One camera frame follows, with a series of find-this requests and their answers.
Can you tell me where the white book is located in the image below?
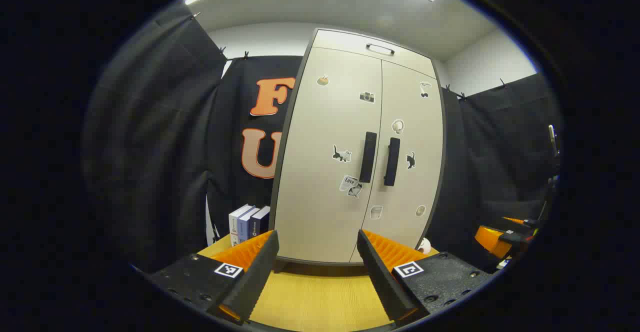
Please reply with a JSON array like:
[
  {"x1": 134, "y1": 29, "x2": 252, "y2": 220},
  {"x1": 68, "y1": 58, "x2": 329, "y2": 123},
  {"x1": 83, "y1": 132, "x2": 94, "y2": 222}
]
[{"x1": 228, "y1": 204, "x2": 255, "y2": 248}]

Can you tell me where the blue book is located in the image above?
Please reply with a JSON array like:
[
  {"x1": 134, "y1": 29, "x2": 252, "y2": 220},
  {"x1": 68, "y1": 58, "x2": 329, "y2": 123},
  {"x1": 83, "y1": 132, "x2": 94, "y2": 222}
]
[{"x1": 238, "y1": 206, "x2": 261, "y2": 244}]

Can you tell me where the silver metal bar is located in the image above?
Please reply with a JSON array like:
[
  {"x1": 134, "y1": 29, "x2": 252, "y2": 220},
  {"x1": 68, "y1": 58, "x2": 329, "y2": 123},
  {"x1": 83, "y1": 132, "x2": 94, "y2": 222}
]
[{"x1": 547, "y1": 124, "x2": 560, "y2": 158}]

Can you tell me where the beige double-door shoe cabinet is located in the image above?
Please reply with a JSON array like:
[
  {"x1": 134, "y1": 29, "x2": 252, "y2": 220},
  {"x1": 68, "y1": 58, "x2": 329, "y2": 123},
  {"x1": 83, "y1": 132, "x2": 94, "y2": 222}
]
[{"x1": 268, "y1": 28, "x2": 447, "y2": 268}]

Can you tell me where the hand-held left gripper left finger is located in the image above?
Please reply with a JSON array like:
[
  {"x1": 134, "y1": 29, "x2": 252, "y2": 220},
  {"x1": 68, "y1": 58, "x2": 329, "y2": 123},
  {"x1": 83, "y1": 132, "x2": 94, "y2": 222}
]
[{"x1": 144, "y1": 229, "x2": 281, "y2": 326}]

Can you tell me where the beige cabinet flap panel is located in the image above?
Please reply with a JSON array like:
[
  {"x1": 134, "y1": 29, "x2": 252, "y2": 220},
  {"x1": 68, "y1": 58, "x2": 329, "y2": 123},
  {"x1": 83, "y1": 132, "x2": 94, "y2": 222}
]
[{"x1": 312, "y1": 28, "x2": 437, "y2": 78}]

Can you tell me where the black door handle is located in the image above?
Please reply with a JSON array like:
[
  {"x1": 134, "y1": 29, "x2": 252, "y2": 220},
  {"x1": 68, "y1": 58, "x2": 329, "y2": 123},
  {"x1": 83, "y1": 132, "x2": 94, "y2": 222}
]
[
  {"x1": 383, "y1": 137, "x2": 401, "y2": 187},
  {"x1": 359, "y1": 132, "x2": 378, "y2": 183}
]

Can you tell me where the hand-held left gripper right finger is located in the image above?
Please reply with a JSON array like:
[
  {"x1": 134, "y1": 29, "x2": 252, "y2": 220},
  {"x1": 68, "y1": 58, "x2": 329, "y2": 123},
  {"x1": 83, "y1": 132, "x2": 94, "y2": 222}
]
[{"x1": 356, "y1": 228, "x2": 495, "y2": 327}]

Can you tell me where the cabinet door with cherry sticker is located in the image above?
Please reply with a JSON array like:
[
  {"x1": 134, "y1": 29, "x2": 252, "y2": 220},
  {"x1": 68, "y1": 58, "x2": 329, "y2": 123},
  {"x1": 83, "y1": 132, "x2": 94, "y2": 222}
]
[{"x1": 350, "y1": 59, "x2": 445, "y2": 264}]

